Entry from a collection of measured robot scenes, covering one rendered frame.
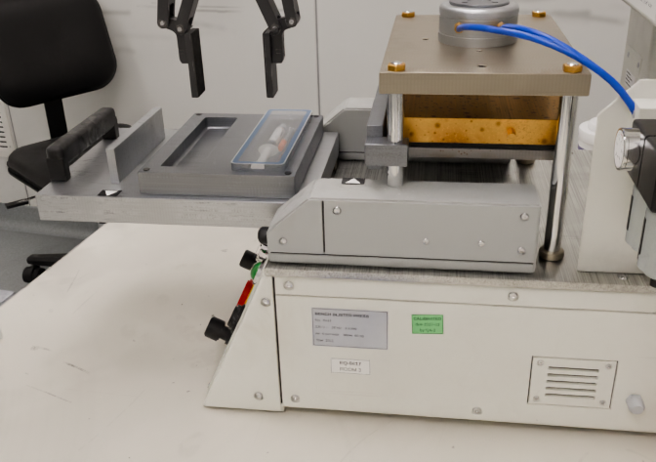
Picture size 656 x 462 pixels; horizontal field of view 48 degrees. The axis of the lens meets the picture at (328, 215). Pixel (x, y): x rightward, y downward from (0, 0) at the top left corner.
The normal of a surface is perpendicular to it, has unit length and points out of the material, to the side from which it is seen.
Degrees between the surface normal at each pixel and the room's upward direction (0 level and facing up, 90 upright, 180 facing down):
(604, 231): 90
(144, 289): 0
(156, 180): 90
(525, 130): 90
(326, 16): 90
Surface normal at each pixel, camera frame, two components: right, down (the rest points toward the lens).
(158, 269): -0.03, -0.90
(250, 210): -0.14, 0.43
